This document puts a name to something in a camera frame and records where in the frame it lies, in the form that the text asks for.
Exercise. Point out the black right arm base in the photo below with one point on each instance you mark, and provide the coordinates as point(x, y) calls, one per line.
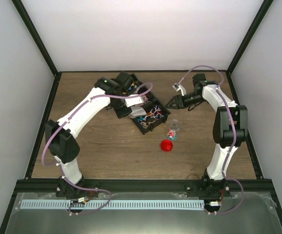
point(207, 187)

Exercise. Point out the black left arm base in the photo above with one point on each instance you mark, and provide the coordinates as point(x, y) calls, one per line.
point(64, 189)

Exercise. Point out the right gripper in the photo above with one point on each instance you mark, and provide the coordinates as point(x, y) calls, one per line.
point(178, 101)

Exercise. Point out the clear plastic jar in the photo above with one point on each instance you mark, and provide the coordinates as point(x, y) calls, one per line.
point(174, 126)

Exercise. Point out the light blue slotted cable duct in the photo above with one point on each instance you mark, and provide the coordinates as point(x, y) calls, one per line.
point(114, 204)

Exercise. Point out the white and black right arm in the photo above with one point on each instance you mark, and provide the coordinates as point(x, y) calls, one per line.
point(230, 124)

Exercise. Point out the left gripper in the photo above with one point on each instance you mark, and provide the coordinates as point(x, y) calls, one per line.
point(121, 113)

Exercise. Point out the red jar lid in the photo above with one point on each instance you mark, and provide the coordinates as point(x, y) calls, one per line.
point(166, 145)

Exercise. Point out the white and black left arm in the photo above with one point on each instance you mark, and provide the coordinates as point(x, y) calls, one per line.
point(61, 135)

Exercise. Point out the silver metal scoop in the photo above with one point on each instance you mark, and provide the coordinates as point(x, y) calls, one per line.
point(137, 111)

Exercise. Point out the black candy tray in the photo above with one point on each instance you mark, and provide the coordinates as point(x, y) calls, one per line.
point(157, 113)

